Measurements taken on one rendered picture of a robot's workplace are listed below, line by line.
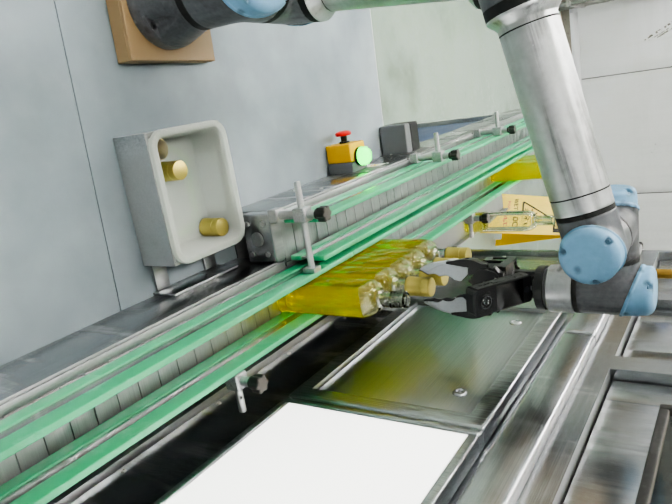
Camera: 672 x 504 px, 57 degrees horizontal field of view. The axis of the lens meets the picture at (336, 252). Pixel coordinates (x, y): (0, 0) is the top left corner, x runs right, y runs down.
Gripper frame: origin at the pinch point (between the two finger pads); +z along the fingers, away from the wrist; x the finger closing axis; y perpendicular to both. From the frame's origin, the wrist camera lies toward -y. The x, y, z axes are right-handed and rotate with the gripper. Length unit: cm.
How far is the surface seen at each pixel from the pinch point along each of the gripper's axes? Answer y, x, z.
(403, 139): 61, 21, 33
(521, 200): 337, -50, 89
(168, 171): -21.1, 25.9, 35.0
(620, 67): 591, 29, 63
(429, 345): 3.5, -12.7, 2.7
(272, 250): -6.9, 8.3, 27.4
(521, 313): 21.1, -12.1, -9.2
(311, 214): -6.9, 14.9, 17.2
